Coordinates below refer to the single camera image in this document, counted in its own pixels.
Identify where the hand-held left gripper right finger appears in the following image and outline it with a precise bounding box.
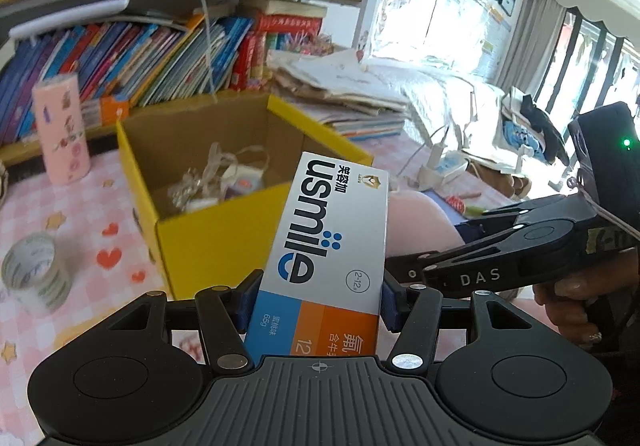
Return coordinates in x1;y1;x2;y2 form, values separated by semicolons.
380;271;535;373

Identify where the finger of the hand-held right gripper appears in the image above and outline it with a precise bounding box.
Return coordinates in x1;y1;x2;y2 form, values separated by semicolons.
451;195;589;243
384;221;533;283

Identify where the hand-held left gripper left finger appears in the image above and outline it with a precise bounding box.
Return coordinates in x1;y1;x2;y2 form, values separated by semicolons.
107;268;267;373

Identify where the yellow cardboard box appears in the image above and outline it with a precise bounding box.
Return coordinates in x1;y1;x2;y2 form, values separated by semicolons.
116;92;375;301

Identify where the white orange toothpaste box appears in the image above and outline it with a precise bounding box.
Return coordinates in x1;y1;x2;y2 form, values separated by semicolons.
242;151;392;358

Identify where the person's right hand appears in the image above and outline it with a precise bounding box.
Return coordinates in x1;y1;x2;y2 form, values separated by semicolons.
532;273;625;353

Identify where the black cloth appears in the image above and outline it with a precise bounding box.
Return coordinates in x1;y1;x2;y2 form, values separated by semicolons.
519;94;571;167

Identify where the blue white cloth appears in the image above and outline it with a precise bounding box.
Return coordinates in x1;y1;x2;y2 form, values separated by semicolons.
501;120;547;154

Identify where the black framed window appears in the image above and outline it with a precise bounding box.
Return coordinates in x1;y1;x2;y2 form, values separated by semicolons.
550;10;640;127

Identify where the grey curtain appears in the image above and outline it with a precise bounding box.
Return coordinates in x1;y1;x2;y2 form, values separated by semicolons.
520;0;566;111

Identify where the stack of papers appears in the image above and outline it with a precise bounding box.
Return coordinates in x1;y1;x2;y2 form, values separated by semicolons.
269;47;417;139

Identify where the clear tape roll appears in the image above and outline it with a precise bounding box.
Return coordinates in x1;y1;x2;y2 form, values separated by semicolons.
1;232;72;311

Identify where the orange white small carton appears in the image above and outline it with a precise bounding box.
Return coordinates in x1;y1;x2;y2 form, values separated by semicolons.
81;96;132;129

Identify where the red printed box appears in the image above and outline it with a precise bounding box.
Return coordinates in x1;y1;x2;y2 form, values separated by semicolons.
234;32;273;92

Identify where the pink printed tumbler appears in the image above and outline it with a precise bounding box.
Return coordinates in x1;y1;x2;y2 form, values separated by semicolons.
31;74;92;185

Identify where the row of colourful books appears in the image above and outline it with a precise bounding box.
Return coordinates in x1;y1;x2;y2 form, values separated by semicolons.
0;16;256;144

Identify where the white power strip with cable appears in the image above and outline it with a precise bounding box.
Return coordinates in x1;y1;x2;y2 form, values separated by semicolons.
417;126;471;191

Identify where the white cable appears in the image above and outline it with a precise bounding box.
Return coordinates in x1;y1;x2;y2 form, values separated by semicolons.
186;0;221;104

